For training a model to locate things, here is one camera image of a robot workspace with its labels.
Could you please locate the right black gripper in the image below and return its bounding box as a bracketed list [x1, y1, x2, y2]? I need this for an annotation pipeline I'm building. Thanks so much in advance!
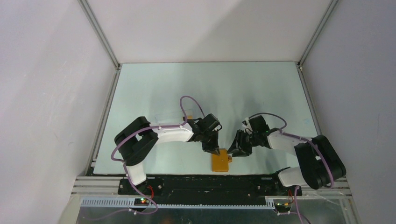
[226, 129, 259, 157]

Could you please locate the orange card holder wallet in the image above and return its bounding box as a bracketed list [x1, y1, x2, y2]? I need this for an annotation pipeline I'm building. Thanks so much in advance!
[211, 149, 232, 172]

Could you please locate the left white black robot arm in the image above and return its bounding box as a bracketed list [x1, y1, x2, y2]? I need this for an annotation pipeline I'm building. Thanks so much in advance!
[111, 113, 223, 194]

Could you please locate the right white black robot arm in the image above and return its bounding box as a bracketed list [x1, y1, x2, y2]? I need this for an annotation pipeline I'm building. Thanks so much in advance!
[227, 112, 347, 195]

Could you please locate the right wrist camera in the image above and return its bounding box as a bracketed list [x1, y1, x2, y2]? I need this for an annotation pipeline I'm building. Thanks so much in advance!
[241, 117, 251, 129]

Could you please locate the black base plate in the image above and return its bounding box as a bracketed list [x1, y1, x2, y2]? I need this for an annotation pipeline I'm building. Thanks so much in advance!
[137, 175, 295, 205]

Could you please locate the grey slotted cable duct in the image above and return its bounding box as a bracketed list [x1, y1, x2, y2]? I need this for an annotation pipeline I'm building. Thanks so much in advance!
[81, 197, 275, 210]

